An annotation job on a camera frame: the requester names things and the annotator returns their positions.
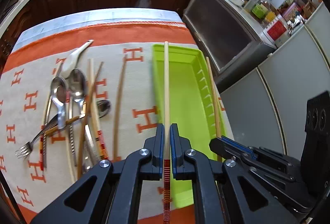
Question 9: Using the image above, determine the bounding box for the dark brown wooden chopstick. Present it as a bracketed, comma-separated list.
[76, 60, 105, 180]

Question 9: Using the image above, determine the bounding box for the chopstick with striped end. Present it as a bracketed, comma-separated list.
[87, 58, 108, 160]

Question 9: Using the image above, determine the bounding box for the steel fork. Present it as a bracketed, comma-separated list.
[15, 114, 58, 159]

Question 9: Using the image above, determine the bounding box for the brown curved chopstick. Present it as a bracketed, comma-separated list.
[112, 54, 127, 162]

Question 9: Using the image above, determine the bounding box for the light chopstick red striped end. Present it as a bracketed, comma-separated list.
[163, 41, 171, 223]

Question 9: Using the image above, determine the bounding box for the lime green plastic tray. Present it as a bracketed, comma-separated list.
[152, 44, 217, 208]

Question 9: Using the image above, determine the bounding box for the white ceramic soup spoon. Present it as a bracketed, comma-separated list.
[60, 39, 94, 79]

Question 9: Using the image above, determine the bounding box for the steel spoon wide handle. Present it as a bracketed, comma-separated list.
[50, 76, 67, 130]

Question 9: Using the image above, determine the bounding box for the small steel spoon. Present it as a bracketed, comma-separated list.
[97, 100, 111, 118]

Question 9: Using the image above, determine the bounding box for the grey oven appliance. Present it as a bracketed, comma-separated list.
[182, 0, 276, 92]

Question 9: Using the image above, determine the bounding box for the large steel spoon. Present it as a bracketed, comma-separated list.
[68, 68, 87, 114]

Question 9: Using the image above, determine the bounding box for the orange white H blanket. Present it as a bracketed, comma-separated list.
[0, 20, 236, 224]

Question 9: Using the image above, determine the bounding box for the light wooden chopstick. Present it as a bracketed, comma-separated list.
[205, 56, 223, 163]

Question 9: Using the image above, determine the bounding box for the wooden handled utensil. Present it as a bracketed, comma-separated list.
[41, 114, 85, 136]

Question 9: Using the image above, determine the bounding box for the red labelled white container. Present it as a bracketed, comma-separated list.
[263, 15, 289, 48]

